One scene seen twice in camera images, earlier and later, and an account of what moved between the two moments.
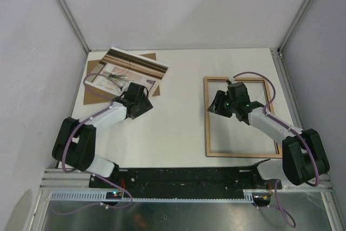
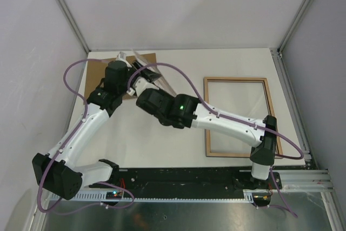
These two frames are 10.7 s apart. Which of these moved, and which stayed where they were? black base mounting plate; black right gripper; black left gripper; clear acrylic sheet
Moved: black left gripper; black right gripper
Stayed: clear acrylic sheet; black base mounting plate
